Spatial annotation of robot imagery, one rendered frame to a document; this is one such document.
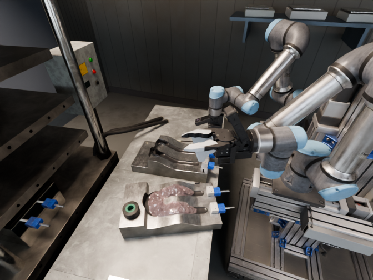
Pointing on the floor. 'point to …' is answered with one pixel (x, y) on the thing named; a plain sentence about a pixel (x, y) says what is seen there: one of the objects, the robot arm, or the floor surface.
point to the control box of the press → (94, 90)
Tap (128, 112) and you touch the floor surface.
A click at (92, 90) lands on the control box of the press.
